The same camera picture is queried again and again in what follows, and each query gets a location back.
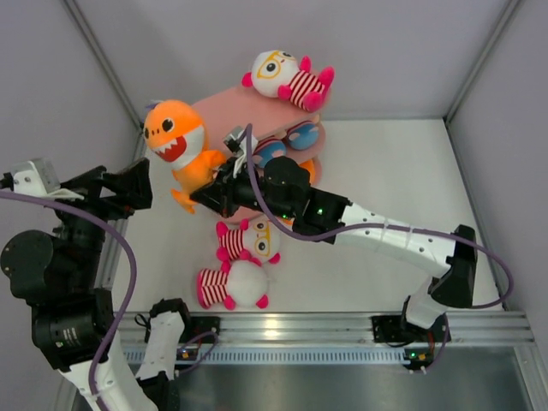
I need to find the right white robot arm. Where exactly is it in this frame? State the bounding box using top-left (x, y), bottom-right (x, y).
top-left (191, 158), bottom-right (478, 340)

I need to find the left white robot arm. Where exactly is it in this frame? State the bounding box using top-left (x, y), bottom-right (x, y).
top-left (1, 158), bottom-right (194, 410)

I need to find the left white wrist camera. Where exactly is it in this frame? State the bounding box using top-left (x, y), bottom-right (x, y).
top-left (1, 158), bottom-right (85, 200)

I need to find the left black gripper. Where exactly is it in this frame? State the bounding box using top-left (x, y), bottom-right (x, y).
top-left (44, 158), bottom-right (151, 289)

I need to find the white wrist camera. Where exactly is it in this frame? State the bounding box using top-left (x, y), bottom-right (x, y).
top-left (1, 158), bottom-right (85, 200)
top-left (223, 124), bottom-right (259, 177)

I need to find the white glasses plush face up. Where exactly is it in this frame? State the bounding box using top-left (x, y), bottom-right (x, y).
top-left (216, 217), bottom-right (281, 265)

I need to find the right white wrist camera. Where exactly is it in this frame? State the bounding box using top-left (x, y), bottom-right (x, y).
top-left (223, 124), bottom-right (259, 177)

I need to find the pink three-tier shelf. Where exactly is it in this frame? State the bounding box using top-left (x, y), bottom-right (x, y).
top-left (190, 85), bottom-right (327, 223)

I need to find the aluminium front rail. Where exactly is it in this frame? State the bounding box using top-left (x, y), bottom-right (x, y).
top-left (115, 311), bottom-right (534, 343)

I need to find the orange shark plush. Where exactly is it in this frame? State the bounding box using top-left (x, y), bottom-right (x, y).
top-left (279, 217), bottom-right (294, 227)
top-left (300, 158), bottom-right (318, 185)
top-left (143, 99), bottom-right (227, 214)

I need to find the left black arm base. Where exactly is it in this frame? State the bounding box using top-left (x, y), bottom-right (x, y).
top-left (146, 298), bottom-right (221, 343)

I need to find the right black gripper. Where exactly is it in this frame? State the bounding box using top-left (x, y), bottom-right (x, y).
top-left (193, 158), bottom-right (296, 222)

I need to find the white plush face down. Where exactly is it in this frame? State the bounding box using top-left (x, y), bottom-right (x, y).
top-left (196, 260), bottom-right (269, 311)

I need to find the boy doll plush shelf right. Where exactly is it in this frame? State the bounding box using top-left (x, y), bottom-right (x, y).
top-left (285, 121), bottom-right (319, 151)

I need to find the boy doll plush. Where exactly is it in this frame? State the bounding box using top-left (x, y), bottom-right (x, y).
top-left (252, 137), bottom-right (287, 168)

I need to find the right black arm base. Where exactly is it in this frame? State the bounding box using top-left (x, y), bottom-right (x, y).
top-left (371, 313), bottom-right (451, 348)

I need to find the orange shark plush in shelf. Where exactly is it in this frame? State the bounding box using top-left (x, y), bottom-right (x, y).
top-left (300, 158), bottom-right (318, 185)

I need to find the white slotted cable duct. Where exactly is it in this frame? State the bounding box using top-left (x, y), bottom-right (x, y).
top-left (123, 347), bottom-right (408, 366)

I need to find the white glasses plush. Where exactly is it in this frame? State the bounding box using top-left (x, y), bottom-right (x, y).
top-left (241, 50), bottom-right (336, 112)

